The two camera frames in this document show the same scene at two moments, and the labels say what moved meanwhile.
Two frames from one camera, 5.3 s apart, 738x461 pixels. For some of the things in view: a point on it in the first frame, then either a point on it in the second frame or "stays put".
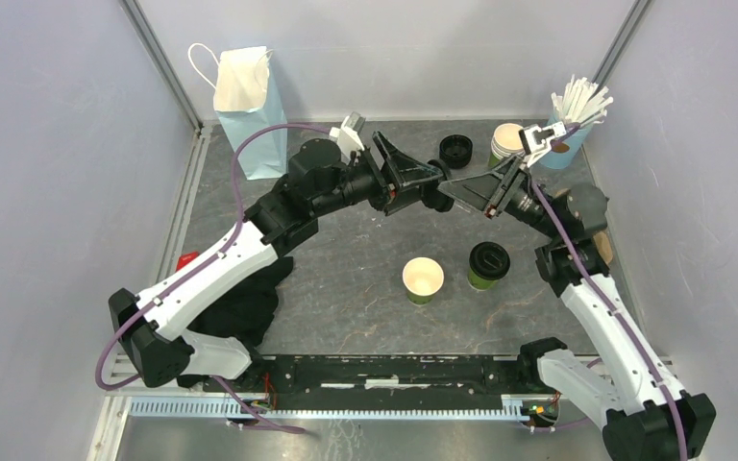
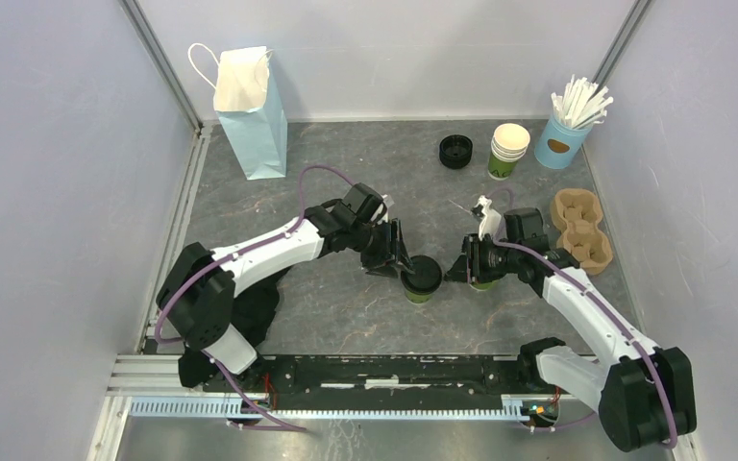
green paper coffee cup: (479, 282) stays put
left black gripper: (400, 177) → (383, 262)
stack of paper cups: (506, 144) stays put
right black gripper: (490, 191) → (469, 264)
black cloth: (242, 311) stays put
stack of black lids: (455, 151) stays put
